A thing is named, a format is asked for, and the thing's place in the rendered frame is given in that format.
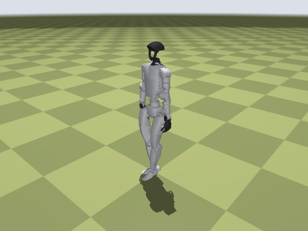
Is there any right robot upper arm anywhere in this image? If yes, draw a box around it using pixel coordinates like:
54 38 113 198
139 64 146 91

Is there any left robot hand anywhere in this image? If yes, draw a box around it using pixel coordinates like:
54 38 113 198
161 115 171 133

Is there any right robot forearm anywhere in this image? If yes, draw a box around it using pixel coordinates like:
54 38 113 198
139 89 146 107

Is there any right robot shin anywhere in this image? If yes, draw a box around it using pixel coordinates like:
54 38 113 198
145 142 151 158

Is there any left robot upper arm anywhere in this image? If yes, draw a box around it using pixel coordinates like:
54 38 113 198
159 67 171 100

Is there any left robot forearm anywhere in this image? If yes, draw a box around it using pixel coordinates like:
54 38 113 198
162 93 171 120

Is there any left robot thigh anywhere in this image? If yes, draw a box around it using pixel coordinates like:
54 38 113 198
150 112 165 151

